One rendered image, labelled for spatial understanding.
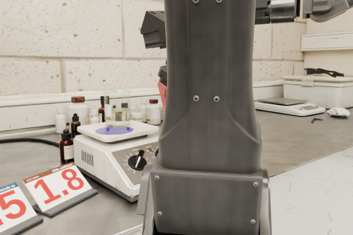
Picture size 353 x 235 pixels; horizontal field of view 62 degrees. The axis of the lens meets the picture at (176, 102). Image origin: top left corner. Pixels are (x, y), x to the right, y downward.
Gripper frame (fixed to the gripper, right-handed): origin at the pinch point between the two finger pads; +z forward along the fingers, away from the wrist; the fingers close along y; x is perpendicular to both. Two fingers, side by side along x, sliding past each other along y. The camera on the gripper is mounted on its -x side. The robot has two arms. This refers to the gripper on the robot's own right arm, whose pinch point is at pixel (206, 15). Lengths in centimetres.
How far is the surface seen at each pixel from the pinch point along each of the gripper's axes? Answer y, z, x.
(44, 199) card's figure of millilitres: 39, 12, 31
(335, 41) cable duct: -115, -39, 0
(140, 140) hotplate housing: 23.4, 5.5, 25.3
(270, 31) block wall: -100, -6, -6
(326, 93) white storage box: -79, -33, 25
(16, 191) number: 42, 15, 29
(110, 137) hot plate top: 29.3, 7.9, 23.5
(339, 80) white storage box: -76, -37, 19
